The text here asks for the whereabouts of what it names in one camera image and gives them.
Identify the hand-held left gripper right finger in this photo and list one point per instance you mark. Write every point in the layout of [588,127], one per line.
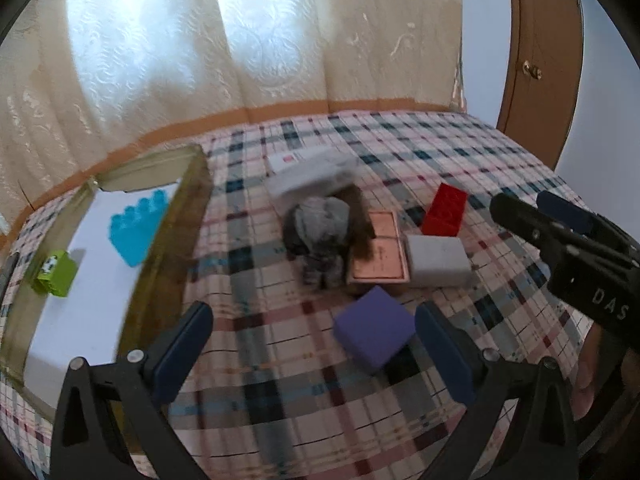
[442,355]

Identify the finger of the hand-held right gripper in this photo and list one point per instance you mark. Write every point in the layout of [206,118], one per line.
[515,215]
[565,212]

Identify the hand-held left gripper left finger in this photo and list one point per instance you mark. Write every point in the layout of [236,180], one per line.
[182,355]

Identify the red building block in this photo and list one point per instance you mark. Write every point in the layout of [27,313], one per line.
[445,210]

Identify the purple box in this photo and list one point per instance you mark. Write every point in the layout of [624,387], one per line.
[375,330]

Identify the small white box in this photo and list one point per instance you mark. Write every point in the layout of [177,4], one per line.
[437,260]

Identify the copper square plate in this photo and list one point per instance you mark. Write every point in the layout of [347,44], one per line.
[385,260]

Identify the gold tin box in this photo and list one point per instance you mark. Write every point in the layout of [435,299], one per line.
[170,240]

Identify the person's right hand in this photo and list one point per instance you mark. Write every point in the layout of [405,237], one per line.
[585,380]

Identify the blue building block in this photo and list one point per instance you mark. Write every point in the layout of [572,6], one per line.
[137,230]

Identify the brass door knob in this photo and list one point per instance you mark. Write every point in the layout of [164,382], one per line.
[532,71]

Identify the green building block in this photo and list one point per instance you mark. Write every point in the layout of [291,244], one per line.
[55,275]

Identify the grey and brown plush toy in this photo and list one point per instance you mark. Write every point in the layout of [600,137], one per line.
[320,230]

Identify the wooden door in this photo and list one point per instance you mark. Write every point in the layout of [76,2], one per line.
[540,35]

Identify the white carton with red label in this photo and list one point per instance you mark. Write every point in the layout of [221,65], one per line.
[310,177]

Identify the cream patterned curtain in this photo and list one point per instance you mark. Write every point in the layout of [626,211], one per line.
[150,60]

